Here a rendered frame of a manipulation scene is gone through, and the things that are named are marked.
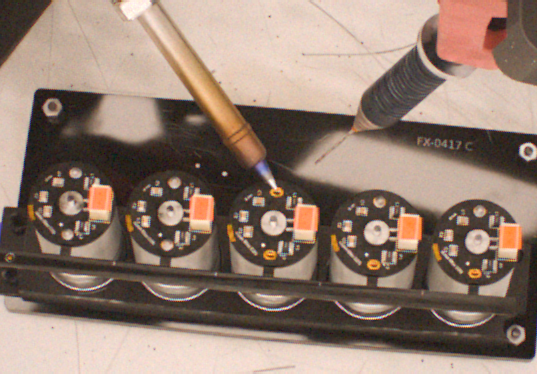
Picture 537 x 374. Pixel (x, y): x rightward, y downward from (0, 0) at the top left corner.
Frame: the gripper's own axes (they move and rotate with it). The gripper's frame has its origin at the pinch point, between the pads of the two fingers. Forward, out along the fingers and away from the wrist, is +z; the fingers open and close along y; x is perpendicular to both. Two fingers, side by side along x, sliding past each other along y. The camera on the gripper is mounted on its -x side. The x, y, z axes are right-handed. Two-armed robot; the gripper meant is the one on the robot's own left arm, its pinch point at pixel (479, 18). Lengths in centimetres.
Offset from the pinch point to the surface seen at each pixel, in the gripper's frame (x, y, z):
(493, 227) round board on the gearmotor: 5.6, 0.5, 11.2
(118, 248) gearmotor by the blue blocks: -3.4, 0.8, 17.3
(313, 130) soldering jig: 2.4, -4.1, 17.7
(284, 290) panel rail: 0.3, 2.6, 13.1
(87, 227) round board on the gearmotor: -4.9, 1.2, 14.9
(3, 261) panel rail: -7.1, 2.3, 15.8
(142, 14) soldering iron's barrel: -4.7, -4.0, 11.8
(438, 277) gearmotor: 4.6, 1.6, 12.8
